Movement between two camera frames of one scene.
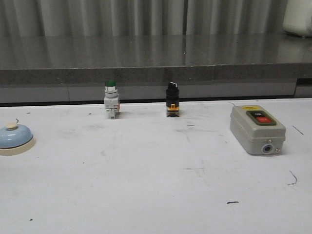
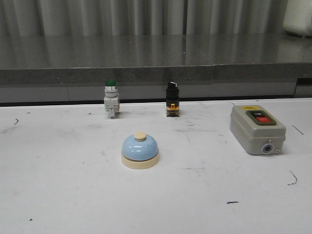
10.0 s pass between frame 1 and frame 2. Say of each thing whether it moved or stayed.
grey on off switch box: stayed
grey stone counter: stayed
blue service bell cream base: moved
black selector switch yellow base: stayed
